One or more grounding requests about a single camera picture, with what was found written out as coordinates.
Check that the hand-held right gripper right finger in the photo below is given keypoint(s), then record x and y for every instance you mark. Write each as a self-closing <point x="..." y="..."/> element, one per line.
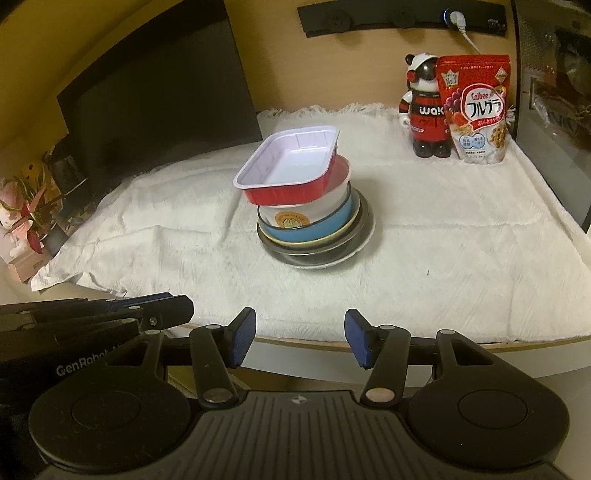
<point x="358" y="339"/>

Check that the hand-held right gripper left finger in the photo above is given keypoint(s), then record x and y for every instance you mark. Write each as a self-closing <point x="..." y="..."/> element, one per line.
<point x="242" y="339"/>

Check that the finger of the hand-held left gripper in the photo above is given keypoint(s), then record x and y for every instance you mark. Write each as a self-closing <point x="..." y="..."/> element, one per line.
<point x="138" y="299"/>
<point x="171" y="311"/>

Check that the stainless steel bowl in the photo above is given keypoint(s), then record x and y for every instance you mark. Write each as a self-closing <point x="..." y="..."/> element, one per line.
<point x="318" y="256"/>

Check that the cream ceramic bowl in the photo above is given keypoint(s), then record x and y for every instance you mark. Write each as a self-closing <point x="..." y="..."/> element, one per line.
<point x="300" y="244"/>

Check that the blue ceramic bowl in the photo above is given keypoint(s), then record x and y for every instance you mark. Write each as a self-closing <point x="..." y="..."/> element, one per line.
<point x="334" y="221"/>

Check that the red rectangular foil tray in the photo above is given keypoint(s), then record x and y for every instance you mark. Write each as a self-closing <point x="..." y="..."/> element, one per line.
<point x="286" y="159"/>

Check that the white fluffy blanket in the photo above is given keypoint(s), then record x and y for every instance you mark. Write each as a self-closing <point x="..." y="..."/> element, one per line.
<point x="438" y="254"/>

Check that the pink potted plant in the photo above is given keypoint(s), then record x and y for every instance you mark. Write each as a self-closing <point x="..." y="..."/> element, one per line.
<point x="27" y="207"/>

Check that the black kettle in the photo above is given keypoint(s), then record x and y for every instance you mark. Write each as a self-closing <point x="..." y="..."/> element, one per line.
<point x="64" y="166"/>

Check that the black monitor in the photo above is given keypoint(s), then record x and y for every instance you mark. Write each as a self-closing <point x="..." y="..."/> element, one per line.
<point x="161" y="101"/>

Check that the panda robot figurine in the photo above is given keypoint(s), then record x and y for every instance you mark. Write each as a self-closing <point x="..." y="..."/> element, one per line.
<point x="425" y="115"/>

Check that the red cereal bag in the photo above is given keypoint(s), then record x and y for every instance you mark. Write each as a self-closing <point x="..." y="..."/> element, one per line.
<point x="480" y="106"/>

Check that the white glass-door appliance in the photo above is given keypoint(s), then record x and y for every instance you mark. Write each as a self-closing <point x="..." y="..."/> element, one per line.
<point x="554" y="115"/>

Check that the black wall power strip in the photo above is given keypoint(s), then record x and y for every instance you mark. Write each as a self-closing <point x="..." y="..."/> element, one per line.
<point x="369" y="18"/>

